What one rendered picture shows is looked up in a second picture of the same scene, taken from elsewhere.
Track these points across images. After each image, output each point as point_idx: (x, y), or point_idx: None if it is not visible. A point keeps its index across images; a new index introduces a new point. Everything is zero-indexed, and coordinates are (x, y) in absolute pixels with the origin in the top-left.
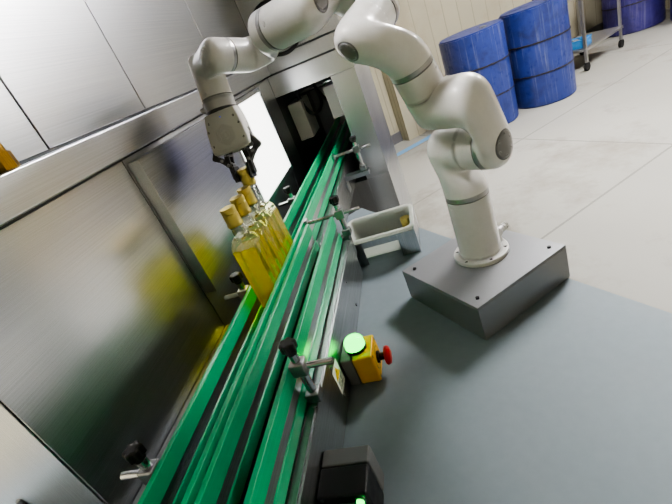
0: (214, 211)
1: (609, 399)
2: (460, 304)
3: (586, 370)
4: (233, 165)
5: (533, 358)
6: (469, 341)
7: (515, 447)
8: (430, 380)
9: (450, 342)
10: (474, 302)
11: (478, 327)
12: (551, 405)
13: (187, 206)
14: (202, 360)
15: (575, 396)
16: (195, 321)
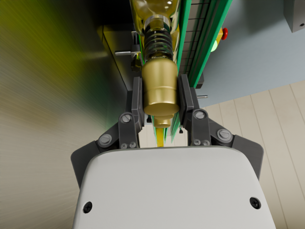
0: (62, 62)
1: (288, 50)
2: (291, 18)
3: (298, 38)
4: (140, 126)
5: (289, 30)
6: (275, 12)
7: (246, 61)
8: (236, 35)
9: (265, 11)
10: (296, 27)
11: (286, 17)
12: (270, 50)
13: (91, 129)
14: (115, 66)
15: (281, 48)
16: (110, 75)
